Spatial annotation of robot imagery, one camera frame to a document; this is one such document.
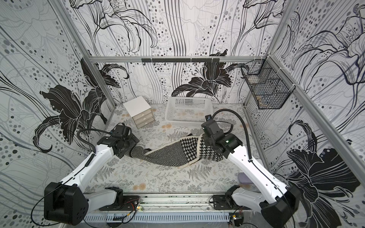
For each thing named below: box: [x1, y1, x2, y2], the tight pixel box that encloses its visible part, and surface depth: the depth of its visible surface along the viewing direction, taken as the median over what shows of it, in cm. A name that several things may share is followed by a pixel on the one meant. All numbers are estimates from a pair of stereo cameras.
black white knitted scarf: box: [126, 135, 224, 168], surface depth 90 cm
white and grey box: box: [237, 171, 254, 184], surface depth 79 cm
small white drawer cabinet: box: [122, 95, 155, 130], surface depth 102 cm
